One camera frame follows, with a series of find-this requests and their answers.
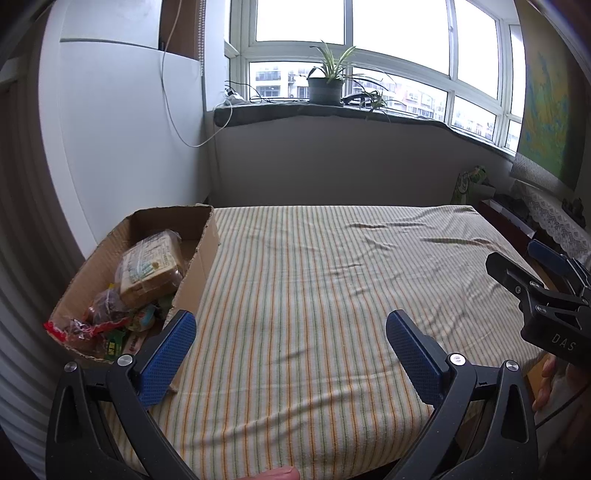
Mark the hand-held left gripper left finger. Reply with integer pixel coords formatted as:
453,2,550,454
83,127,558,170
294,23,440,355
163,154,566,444
45,310,200,480

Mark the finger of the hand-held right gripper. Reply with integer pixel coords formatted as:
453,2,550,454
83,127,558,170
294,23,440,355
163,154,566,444
527,239,591,297
485,251,588,318

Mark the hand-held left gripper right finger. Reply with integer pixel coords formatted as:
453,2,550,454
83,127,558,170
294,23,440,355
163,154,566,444
385,310,539,480

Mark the small colourful candy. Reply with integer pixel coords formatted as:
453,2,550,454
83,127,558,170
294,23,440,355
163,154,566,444
130,306,160,332

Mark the green candy packet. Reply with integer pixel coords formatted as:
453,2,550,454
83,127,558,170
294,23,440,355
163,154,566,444
104,336,129,361

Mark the purple snack packet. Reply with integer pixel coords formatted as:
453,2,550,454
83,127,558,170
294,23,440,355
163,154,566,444
90,290,130,324

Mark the clear packaged sliced bread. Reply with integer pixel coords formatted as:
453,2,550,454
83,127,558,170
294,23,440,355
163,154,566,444
115,229,188,309

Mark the red dried fruit packet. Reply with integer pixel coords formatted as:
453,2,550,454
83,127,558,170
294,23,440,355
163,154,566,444
44,318,134,345

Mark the person's right forearm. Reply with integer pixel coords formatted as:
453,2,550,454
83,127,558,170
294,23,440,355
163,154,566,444
551,364,591,416

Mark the person's right hand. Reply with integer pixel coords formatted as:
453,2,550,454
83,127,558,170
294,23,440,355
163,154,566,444
532,358,558,412

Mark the person's left hand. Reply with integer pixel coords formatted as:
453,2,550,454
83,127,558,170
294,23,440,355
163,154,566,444
252,466,302,480

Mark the white lace cloth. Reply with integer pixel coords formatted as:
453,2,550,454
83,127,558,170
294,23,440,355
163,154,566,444
512,180,591,259

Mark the red cardboard box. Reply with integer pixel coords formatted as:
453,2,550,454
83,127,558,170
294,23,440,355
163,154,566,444
480,196,541,241

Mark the green paper bag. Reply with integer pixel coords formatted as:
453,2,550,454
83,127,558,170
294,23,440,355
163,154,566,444
451,166,490,206

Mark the striped cloth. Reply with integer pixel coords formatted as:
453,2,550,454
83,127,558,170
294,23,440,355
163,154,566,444
99,204,548,476

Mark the small spider plant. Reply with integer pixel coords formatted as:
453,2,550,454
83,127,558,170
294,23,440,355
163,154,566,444
358,88,398,123

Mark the white cabinet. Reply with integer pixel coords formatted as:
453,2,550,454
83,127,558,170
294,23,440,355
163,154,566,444
39,0,213,259

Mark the potted spider plant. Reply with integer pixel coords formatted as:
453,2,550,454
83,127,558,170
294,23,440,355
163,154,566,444
307,41,398,108

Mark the grey windowsill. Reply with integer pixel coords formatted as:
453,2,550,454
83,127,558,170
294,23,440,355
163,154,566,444
213,102,515,160

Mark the window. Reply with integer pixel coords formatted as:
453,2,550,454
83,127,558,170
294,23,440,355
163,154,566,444
224,0,527,155

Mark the wall map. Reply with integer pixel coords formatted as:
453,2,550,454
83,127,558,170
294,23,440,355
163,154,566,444
510,0,591,192

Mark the black cable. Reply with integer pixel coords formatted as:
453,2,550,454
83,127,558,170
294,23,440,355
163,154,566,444
225,80,310,104

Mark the white cable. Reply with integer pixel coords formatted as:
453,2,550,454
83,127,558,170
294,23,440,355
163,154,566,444
161,0,234,148

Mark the white bead cord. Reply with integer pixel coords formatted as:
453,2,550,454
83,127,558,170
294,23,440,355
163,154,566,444
196,0,207,63

